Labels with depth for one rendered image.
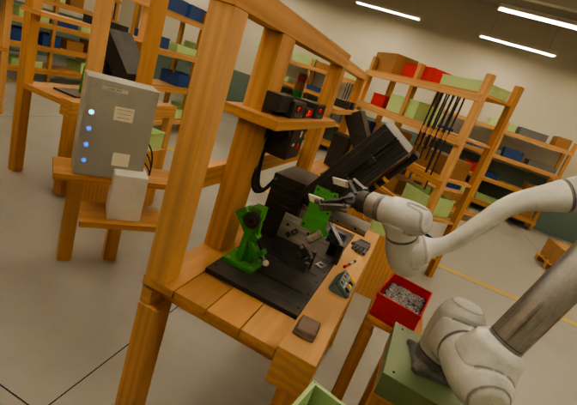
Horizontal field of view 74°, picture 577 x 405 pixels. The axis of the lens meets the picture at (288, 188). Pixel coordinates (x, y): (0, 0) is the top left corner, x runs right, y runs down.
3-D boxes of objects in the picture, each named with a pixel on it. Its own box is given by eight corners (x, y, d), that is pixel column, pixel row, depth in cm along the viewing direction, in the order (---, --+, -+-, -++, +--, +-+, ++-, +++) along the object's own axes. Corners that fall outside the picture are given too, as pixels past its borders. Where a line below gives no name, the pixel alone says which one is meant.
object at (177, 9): (214, 130, 848) (241, 25, 783) (136, 136, 622) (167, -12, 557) (193, 122, 862) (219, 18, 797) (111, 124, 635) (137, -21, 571)
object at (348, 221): (369, 228, 199) (371, 223, 199) (363, 237, 185) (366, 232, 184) (302, 199, 210) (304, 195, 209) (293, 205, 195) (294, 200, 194)
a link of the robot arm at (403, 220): (373, 203, 118) (376, 237, 124) (419, 218, 107) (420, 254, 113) (392, 187, 123) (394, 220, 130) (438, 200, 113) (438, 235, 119)
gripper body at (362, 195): (362, 220, 127) (341, 211, 133) (377, 207, 131) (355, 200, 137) (361, 201, 123) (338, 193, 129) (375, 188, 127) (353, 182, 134)
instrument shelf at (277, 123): (333, 127, 227) (336, 120, 225) (275, 131, 144) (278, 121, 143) (296, 113, 233) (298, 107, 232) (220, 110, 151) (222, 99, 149)
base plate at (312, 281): (354, 237, 244) (355, 234, 243) (296, 320, 143) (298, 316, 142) (295, 211, 255) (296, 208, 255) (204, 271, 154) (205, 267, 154)
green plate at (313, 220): (324, 234, 186) (341, 195, 185) (321, 235, 178) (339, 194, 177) (303, 225, 189) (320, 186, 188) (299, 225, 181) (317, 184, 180)
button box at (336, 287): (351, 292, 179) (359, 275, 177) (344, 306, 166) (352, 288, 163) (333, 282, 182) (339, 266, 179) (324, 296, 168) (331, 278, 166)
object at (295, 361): (372, 254, 262) (379, 234, 258) (301, 402, 124) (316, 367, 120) (353, 245, 266) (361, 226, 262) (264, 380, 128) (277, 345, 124)
